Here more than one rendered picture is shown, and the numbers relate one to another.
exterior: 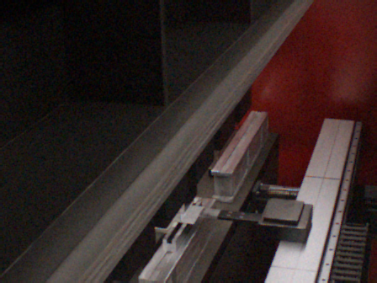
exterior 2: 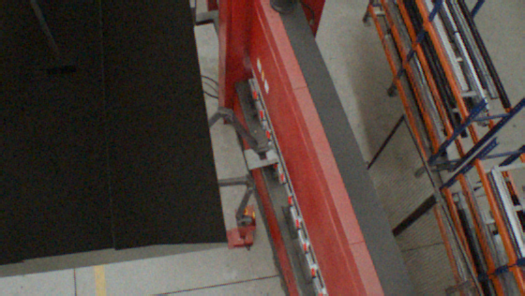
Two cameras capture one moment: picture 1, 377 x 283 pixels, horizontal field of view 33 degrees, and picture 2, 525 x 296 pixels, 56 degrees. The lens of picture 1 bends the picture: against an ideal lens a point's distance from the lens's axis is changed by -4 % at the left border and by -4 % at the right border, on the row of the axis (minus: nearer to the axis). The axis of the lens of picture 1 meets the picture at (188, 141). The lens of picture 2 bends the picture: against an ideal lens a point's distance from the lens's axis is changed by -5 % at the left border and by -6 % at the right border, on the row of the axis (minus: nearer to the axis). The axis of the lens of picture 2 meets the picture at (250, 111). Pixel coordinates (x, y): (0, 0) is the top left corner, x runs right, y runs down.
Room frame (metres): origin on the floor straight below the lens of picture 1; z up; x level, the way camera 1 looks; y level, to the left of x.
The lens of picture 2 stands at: (0.17, 1.42, 5.23)
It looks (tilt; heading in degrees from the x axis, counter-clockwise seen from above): 62 degrees down; 319
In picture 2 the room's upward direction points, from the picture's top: 7 degrees clockwise
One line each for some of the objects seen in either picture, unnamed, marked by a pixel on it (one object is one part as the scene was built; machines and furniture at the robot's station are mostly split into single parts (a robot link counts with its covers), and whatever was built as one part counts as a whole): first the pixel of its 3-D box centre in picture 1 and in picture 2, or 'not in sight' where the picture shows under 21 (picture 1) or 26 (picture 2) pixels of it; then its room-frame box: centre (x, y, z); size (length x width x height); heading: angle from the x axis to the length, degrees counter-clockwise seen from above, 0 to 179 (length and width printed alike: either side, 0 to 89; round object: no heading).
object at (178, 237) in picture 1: (183, 224); not in sight; (1.36, 0.02, 0.98); 0.20 x 0.03 x 0.03; 161
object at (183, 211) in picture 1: (186, 194); not in sight; (1.39, 0.01, 1.05); 0.10 x 0.02 x 0.10; 161
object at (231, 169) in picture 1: (242, 152); (259, 103); (1.91, -0.17, 0.92); 0.50 x 0.06 x 0.10; 161
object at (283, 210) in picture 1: (254, 215); not in sight; (1.35, -0.15, 1.01); 0.26 x 0.12 x 0.05; 71
